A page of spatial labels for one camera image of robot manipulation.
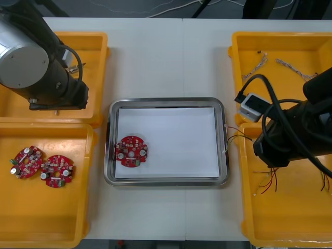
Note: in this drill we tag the round red circuit board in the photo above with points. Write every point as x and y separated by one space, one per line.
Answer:
132 151
26 163
58 171

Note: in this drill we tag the steel tray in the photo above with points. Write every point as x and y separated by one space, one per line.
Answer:
166 182

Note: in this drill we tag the yellow-orange plastic bin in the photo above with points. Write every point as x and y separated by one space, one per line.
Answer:
39 212
96 77
285 44
285 220

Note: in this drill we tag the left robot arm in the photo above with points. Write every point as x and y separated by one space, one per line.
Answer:
23 62

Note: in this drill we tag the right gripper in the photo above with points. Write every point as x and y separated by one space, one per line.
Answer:
275 145

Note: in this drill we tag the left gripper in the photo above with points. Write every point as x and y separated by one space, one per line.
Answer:
81 96

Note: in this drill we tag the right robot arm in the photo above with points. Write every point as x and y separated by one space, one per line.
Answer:
316 85

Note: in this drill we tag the black stand leg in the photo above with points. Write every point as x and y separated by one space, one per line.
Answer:
203 9

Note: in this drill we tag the white sheet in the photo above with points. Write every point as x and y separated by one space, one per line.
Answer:
176 140

